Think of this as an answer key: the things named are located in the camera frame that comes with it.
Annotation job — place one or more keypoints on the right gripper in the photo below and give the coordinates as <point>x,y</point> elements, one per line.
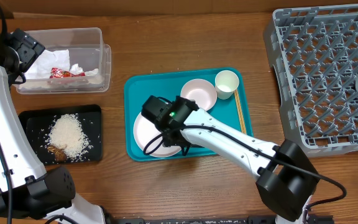
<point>170,141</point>

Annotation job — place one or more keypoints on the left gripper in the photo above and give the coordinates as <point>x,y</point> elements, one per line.
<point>28,48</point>

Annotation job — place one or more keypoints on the large white plate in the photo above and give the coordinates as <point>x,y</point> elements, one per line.
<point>144,131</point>

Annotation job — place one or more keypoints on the large white paper napkin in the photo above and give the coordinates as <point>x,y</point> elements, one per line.
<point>43,65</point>

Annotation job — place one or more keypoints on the red snack wrapper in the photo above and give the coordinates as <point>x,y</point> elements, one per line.
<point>59,73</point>

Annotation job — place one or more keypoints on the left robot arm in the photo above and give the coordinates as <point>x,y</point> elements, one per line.
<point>27,188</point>

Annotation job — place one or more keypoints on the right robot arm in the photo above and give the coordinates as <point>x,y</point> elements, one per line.
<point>282,173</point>

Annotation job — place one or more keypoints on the pink bowl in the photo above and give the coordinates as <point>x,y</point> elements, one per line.
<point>201,91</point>

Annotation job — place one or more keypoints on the clear plastic bin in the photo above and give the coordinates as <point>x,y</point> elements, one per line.
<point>86,48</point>

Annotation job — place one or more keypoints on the teal serving tray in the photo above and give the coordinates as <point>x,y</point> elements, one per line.
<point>168,85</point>

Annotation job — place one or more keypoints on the wooden chopstick inner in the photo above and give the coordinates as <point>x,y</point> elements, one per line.
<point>240,112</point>

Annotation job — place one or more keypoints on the wooden chopstick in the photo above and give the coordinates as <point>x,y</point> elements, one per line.
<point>242,115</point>
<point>240,112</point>

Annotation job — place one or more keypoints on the wooden chopstick outer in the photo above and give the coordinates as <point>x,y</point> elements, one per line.
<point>242,115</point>

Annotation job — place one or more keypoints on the white paper cup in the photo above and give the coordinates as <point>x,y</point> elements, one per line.
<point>226,82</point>

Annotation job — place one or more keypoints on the pile of white rice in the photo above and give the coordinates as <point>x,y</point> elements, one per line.
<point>67,133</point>

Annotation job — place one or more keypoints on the black tray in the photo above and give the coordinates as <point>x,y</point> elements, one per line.
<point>37,125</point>

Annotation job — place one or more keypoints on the brown food scrap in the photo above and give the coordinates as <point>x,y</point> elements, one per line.
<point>58,153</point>

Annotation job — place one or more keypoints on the grey dish rack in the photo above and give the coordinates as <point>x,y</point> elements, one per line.
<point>313,52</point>

